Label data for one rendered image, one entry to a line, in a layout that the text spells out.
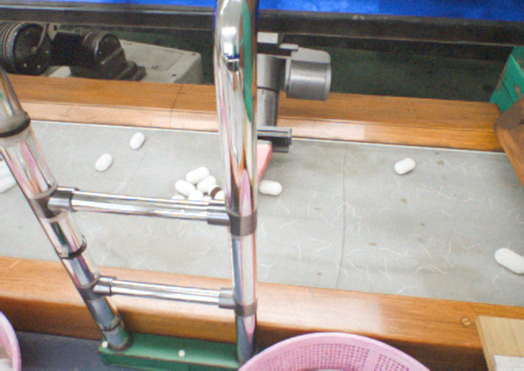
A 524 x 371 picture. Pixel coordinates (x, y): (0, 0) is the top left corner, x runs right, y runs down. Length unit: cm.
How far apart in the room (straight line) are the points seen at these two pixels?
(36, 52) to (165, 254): 70
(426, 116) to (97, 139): 57
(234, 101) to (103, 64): 113
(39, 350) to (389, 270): 45
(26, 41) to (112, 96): 35
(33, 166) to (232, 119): 15
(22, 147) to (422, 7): 30
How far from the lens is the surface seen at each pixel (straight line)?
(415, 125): 76
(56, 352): 61
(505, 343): 52
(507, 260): 61
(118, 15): 38
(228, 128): 24
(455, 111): 82
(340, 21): 35
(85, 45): 136
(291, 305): 49
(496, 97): 90
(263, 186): 61
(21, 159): 32
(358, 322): 49
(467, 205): 68
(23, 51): 112
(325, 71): 62
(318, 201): 62
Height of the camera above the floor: 119
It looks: 44 degrees down
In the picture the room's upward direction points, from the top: straight up
